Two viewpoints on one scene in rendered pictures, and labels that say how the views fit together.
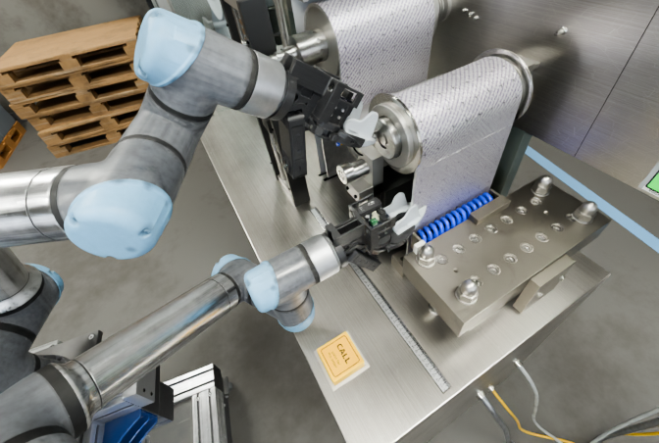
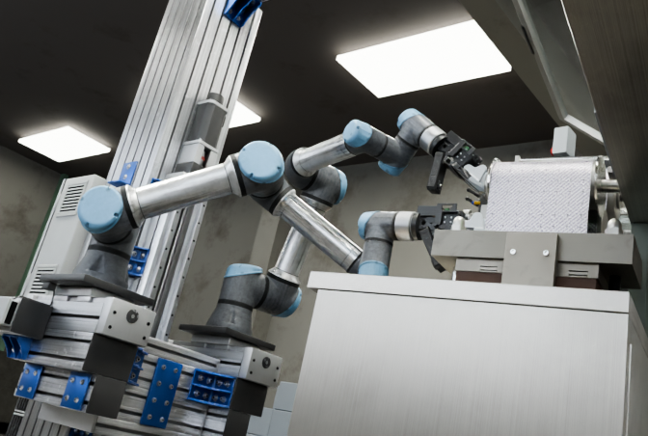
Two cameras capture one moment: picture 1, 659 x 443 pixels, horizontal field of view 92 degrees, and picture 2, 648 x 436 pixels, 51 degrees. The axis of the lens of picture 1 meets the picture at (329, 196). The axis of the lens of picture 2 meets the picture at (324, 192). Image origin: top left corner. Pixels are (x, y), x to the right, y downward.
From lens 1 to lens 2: 180 cm
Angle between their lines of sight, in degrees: 83
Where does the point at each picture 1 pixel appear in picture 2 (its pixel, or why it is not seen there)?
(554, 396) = not seen: outside the picture
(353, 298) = not seen: hidden behind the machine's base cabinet
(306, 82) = (451, 140)
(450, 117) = (522, 165)
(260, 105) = (425, 137)
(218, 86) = (414, 126)
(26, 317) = (274, 287)
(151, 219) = (362, 127)
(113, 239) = (350, 129)
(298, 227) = not seen: hidden behind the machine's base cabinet
